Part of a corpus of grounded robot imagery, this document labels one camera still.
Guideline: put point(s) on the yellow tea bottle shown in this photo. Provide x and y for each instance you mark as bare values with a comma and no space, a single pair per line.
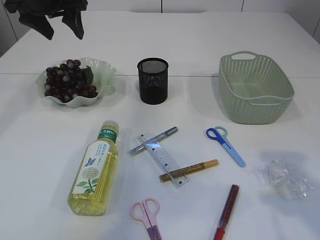
91,188

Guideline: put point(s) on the green wavy glass plate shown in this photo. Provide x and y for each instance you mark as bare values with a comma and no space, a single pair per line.
103,79

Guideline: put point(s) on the pink safety scissors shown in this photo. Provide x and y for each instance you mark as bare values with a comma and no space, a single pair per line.
148,217

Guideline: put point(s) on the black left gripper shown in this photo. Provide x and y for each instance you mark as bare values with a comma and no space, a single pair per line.
33,12

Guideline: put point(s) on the black mesh pen holder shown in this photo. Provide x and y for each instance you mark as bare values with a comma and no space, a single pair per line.
153,80

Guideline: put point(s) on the clear plastic sheet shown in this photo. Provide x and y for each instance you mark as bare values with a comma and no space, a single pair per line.
286,179

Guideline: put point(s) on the clear plastic ruler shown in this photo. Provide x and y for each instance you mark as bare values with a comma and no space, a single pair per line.
162,158

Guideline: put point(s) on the gold glitter marker pen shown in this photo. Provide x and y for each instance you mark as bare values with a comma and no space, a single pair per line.
188,170

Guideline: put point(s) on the blue safety scissors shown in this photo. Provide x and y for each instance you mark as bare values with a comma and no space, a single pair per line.
219,134

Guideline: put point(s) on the silver glitter marker pen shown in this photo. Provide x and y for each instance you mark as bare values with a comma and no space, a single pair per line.
158,138

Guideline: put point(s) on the dark purple grape bunch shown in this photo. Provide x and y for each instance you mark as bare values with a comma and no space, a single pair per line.
68,81

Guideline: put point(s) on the green plastic woven basket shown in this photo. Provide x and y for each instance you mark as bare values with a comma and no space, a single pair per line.
254,90

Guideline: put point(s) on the red glitter marker pen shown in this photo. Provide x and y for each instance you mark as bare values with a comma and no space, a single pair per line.
226,213

